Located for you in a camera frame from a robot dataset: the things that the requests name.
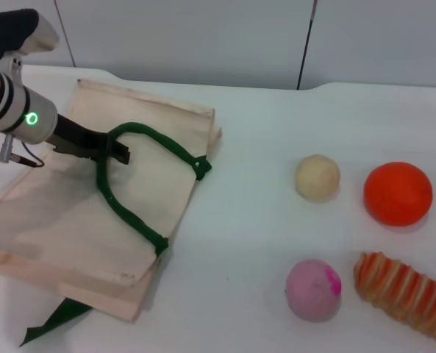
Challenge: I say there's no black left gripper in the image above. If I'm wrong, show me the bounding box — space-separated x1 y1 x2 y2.
50 114 132 165

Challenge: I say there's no cream bag with green handles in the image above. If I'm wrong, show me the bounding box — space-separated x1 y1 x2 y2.
0 78 223 349

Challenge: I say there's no long orange striped bread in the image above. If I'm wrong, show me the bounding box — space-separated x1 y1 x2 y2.
353 251 436 346

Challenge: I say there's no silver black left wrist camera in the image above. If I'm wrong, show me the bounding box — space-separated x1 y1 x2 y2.
0 9 61 62

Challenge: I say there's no pink round bun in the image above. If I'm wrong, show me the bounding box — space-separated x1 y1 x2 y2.
285 259 343 323

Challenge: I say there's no beige round egg yolk pastry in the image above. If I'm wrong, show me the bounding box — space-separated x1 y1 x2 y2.
294 153 341 202

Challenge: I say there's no orange round fruit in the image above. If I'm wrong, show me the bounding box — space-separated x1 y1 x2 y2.
363 161 434 227

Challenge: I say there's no silver plug with dark cable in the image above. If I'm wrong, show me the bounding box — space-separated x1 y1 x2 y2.
0 132 49 168

